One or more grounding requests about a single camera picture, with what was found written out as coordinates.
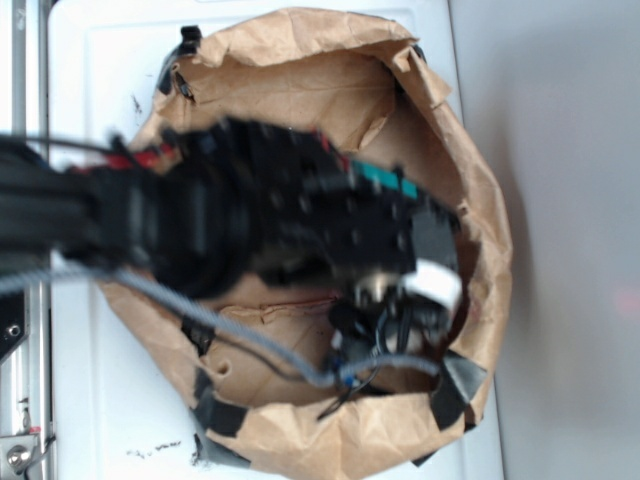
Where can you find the black mounting bracket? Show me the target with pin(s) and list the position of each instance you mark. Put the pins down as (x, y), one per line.
(13, 327)

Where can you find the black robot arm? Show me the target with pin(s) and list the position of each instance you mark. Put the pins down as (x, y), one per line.
(201, 208)

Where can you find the aluminium frame rail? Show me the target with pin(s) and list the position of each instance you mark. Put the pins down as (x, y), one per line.
(27, 431)

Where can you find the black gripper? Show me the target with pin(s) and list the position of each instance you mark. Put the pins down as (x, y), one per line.
(374, 225)

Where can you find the brown paper bag bin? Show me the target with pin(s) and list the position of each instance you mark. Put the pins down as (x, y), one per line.
(360, 80)

